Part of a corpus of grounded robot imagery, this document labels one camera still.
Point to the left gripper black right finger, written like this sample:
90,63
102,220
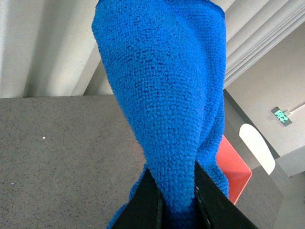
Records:
213,209

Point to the green exit sign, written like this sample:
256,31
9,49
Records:
281,116

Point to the pink plastic box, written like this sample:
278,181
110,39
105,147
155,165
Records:
235,169

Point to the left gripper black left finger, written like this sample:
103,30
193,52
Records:
145,209

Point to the white rounded chair back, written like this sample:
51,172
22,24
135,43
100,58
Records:
258,147

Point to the white pleated curtain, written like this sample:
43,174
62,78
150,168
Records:
47,47

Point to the blue microfiber cloth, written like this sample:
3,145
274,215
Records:
165,62

